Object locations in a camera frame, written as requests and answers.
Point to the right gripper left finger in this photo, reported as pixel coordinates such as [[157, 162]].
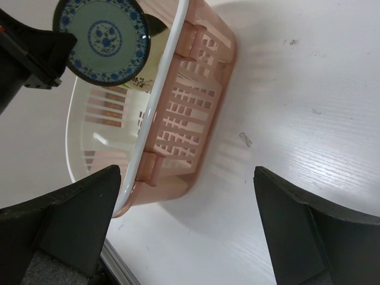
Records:
[[57, 238]]

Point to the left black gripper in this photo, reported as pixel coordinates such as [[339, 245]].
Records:
[[42, 53]]

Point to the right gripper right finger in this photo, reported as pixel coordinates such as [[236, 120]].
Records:
[[312, 240]]

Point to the blue patterned plate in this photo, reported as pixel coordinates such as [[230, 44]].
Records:
[[113, 39]]

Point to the cream plate with black patch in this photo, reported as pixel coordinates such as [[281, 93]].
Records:
[[159, 32]]

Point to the white pink dish rack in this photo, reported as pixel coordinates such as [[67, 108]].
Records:
[[158, 139]]

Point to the aluminium rail frame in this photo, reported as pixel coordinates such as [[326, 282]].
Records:
[[115, 265]]

